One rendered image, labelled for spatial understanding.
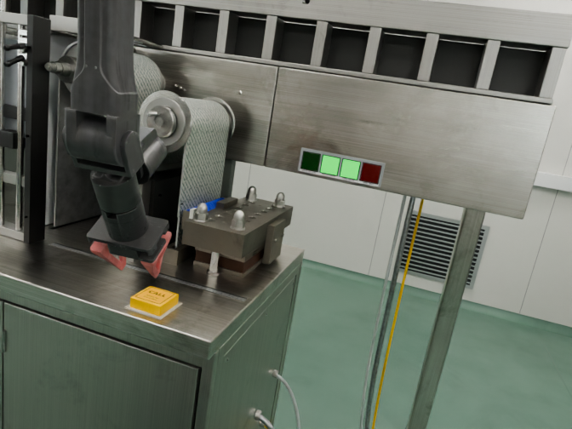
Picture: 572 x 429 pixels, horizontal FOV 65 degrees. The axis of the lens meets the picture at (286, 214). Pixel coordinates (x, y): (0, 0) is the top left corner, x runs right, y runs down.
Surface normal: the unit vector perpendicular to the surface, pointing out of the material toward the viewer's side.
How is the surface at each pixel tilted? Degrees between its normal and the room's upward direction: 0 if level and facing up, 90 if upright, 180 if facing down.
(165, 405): 90
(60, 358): 90
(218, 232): 90
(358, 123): 90
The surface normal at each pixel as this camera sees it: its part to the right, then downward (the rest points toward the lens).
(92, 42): -0.19, 0.27
